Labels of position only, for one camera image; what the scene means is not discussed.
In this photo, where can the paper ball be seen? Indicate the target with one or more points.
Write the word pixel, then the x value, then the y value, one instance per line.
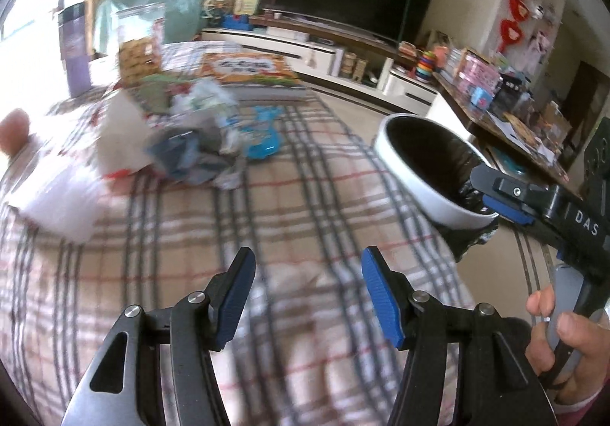
pixel 186 159
pixel 205 102

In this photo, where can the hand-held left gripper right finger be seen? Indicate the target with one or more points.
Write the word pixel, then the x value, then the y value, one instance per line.
pixel 381 295

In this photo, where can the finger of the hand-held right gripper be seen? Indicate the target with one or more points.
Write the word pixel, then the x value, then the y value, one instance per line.
pixel 517 197

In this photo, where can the plaid blanket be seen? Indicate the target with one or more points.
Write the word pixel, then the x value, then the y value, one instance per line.
pixel 295 216

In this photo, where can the dark wooden door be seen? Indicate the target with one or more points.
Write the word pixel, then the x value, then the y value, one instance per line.
pixel 588 107

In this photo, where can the pink toy box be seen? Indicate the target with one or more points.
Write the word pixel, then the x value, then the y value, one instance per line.
pixel 476 71

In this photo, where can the cardboard box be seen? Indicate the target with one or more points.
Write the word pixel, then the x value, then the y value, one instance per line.
pixel 557 119

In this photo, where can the person's right hand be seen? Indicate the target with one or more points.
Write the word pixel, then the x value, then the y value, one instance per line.
pixel 579 330

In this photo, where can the rainbow stacking rings toy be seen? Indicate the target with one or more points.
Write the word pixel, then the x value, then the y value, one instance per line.
pixel 425 66

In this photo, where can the purple box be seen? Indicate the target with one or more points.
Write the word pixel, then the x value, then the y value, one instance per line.
pixel 76 54

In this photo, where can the toy telephone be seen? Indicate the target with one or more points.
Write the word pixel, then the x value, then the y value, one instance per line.
pixel 245 6

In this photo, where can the pink rounded object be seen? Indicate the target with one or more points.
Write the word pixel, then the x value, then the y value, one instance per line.
pixel 14 130

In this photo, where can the red heart hanging decoration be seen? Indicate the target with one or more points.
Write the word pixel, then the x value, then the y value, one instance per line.
pixel 519 7

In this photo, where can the blue toothbrush packet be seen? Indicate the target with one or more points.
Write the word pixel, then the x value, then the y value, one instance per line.
pixel 264 140

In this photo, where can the orange children's book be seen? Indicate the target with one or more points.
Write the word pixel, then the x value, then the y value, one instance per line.
pixel 248 69

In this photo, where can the pink hanging clothes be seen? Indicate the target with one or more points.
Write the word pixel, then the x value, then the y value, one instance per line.
pixel 538 45

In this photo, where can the white trash bin black liner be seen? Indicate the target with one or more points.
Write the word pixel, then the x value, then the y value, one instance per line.
pixel 422 197

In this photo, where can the white TV cabinet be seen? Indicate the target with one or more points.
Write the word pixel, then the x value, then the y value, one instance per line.
pixel 286 45

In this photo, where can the popcorn snack jar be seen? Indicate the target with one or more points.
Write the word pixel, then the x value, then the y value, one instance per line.
pixel 136 54

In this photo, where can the white plastic sheet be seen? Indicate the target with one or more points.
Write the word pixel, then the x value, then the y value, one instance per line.
pixel 57 202

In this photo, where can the toy ferris wheel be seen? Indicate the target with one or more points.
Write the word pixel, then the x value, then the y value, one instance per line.
pixel 215 9

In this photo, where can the teal cloth cover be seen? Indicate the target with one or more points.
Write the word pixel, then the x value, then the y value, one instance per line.
pixel 181 11

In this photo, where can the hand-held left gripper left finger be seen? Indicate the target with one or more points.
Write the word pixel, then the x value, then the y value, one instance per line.
pixel 233 304

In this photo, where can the blue toy vehicle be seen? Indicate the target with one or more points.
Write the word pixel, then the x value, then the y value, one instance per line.
pixel 237 22

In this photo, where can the marble-top side cabinet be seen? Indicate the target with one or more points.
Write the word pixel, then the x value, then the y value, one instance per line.
pixel 457 116

